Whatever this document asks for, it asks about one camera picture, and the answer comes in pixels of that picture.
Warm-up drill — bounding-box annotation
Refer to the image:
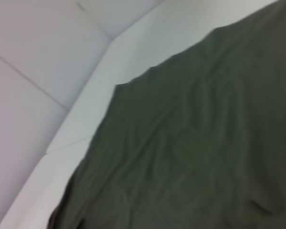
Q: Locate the dark green printed t-shirt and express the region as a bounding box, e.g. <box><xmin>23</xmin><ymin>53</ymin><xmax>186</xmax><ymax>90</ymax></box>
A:
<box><xmin>47</xmin><ymin>0</ymin><xmax>286</xmax><ymax>229</ymax></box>

